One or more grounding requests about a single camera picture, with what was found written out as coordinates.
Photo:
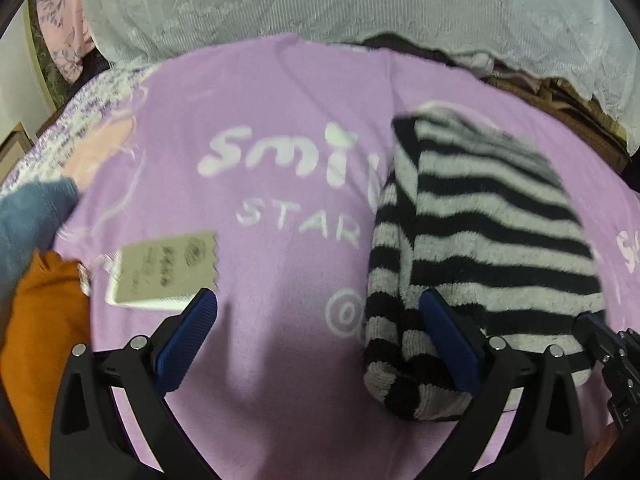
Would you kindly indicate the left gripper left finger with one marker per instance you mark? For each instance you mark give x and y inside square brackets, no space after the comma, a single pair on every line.
[89,439]

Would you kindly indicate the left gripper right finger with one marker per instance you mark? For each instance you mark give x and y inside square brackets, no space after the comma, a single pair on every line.
[545,439]

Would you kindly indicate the black grey striped sweater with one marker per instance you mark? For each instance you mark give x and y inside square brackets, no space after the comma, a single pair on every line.
[483,219]

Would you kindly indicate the beige clothing hang tag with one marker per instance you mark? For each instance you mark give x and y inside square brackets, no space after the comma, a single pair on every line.
[163,274]

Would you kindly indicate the person right hand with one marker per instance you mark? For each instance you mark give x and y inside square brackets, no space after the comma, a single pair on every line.
[606,459]

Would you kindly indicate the orange garment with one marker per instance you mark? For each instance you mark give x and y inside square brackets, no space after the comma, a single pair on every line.
[50,314]

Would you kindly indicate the blue fleece garment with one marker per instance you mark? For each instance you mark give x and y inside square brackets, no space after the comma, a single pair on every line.
[30,218]

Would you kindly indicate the purple smile bed sheet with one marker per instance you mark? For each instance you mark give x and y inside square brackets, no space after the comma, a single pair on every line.
[278,146]

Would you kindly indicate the white folded cloth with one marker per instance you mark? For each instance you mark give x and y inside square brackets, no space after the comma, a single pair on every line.
[480,64]

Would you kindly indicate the white lace cover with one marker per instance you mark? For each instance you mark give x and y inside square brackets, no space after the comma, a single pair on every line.
[582,41]

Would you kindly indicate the purple floral bedding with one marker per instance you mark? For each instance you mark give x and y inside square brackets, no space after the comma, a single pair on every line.
[111,96]

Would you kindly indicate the pink floral fabric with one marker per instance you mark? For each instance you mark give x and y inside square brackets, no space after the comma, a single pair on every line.
[66,34]

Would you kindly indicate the wooden picture frame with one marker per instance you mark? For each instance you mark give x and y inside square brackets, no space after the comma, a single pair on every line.
[17,144]

